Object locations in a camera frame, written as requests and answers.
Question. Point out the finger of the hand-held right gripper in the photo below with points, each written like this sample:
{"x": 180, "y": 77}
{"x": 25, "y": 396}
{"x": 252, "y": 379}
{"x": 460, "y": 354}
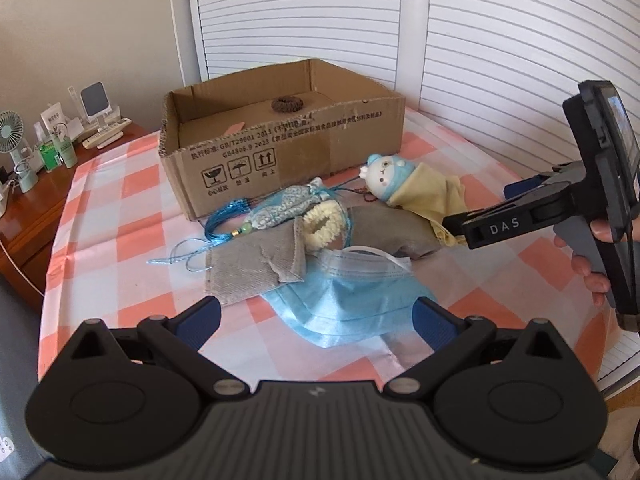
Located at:
{"x": 500, "y": 227}
{"x": 520, "y": 191}

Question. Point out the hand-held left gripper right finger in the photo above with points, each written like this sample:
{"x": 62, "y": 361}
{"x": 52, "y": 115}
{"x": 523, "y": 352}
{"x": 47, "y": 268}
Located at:
{"x": 434, "y": 322}

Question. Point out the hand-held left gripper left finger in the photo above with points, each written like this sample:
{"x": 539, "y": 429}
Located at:
{"x": 200, "y": 322}

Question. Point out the grey cloth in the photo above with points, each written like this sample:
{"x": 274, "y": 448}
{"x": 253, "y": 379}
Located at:
{"x": 395, "y": 230}
{"x": 245, "y": 270}

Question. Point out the blue face mask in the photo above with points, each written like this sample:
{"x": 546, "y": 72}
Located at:
{"x": 360, "y": 265}
{"x": 350, "y": 320}

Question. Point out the plush toy with yellow cloth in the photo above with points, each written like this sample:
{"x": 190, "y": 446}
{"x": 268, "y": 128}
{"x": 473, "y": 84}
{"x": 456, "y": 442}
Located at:
{"x": 390, "y": 175}

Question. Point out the patterned sachet with blue tassel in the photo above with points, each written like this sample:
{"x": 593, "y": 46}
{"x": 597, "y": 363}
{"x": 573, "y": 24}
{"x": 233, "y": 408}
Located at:
{"x": 270, "y": 220}

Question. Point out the cream hair scrunchie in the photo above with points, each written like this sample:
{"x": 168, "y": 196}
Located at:
{"x": 322, "y": 209}

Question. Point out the cardboard box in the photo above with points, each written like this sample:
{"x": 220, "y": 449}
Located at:
{"x": 300, "y": 160}

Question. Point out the person's right hand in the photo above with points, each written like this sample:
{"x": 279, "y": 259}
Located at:
{"x": 590, "y": 280}

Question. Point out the white louvered wardrobe door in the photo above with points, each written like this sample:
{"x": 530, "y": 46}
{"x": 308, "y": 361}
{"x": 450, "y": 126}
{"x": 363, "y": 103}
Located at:
{"x": 300, "y": 10}
{"x": 500, "y": 60}

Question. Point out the orange checkered tablecloth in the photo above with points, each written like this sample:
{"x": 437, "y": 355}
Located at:
{"x": 125, "y": 200}

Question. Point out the bed with grey-blue sheet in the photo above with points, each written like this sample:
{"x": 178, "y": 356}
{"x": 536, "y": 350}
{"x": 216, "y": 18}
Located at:
{"x": 15, "y": 360}

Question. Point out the wooden nightstand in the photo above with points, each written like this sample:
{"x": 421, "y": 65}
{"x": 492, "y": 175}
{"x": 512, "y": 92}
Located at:
{"x": 30, "y": 220}

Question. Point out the green tube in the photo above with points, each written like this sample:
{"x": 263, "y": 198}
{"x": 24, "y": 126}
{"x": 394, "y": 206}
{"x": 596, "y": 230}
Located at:
{"x": 69, "y": 155}

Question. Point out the green desk fan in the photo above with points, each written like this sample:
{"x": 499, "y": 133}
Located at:
{"x": 25, "y": 177}

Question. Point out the brown hair scrunchie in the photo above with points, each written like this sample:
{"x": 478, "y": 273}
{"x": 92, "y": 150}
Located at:
{"x": 277, "y": 105}

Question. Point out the white power strip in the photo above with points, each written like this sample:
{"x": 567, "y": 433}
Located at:
{"x": 3, "y": 200}

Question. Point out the small spray bottle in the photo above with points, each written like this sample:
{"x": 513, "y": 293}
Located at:
{"x": 38, "y": 135}

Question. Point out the white phone stand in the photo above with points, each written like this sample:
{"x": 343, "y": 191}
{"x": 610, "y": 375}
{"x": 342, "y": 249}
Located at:
{"x": 95, "y": 97}

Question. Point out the white packet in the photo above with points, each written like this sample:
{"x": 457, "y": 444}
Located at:
{"x": 52, "y": 117}

